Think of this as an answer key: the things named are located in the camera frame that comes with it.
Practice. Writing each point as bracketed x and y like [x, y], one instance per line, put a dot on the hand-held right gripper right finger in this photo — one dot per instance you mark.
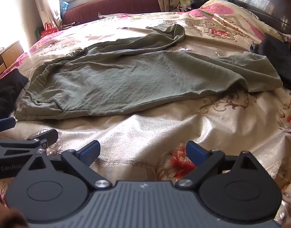
[195, 152]

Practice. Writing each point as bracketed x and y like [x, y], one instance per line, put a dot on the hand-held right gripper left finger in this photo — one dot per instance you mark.
[90, 151]

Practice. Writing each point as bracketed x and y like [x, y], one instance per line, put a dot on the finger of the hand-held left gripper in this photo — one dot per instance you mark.
[4, 124]
[44, 136]

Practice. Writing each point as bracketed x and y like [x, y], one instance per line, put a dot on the green pants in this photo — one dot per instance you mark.
[126, 83]

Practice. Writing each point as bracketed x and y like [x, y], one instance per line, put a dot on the black cloth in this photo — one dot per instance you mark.
[5, 92]

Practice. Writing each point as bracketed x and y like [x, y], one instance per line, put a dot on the floral bedspread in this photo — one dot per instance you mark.
[159, 128]

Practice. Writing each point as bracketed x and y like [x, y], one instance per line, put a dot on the wooden cabinet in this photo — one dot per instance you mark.
[10, 57]

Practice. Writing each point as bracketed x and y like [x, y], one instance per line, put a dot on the red bag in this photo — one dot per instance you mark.
[49, 30]

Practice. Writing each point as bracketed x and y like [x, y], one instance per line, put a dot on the folded dark clothes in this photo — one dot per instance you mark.
[276, 52]

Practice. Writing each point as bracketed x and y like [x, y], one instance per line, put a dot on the blue plastic bag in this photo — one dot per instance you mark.
[64, 8]

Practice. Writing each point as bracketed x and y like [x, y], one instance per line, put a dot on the pink floral pillow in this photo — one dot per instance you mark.
[221, 11]

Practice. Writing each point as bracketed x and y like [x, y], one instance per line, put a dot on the maroon padded bench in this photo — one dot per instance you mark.
[112, 4]

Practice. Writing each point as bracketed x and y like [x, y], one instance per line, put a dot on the white green cloth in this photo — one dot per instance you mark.
[184, 3]

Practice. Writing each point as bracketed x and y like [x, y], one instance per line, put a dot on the black garment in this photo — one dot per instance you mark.
[202, 1]

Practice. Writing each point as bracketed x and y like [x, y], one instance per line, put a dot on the dark wooden headboard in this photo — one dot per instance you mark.
[266, 11]

